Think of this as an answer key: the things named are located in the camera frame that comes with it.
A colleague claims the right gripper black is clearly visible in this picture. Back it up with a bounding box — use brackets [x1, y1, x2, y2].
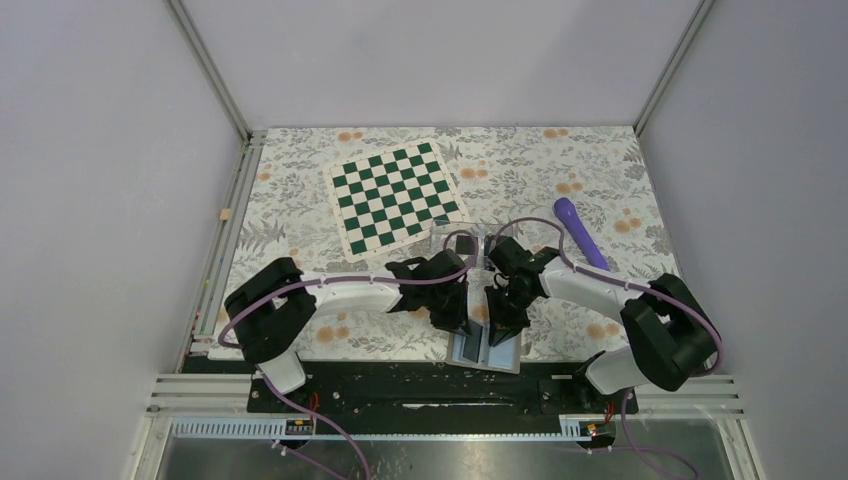
[485, 283, 538, 347]

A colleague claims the single thin credit card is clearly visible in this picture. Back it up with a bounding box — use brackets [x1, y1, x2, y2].
[457, 332, 481, 363]

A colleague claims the beige leather card holder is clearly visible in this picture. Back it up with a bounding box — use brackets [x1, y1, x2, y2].
[446, 322, 521, 374]

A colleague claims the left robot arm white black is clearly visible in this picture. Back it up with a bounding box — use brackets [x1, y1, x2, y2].
[217, 249, 472, 411]

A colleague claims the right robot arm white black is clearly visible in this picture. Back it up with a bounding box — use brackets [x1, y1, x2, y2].
[485, 237, 721, 412]

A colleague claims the clear acrylic card box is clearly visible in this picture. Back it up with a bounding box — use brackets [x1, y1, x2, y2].
[427, 219, 502, 272]

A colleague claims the purple pen-shaped tool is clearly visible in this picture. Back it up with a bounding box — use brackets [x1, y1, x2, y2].
[553, 197, 609, 271]

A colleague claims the green white chessboard mat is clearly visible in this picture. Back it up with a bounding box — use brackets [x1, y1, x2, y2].
[323, 138, 470, 262]

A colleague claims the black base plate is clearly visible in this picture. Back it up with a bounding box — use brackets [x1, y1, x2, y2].
[287, 361, 638, 435]

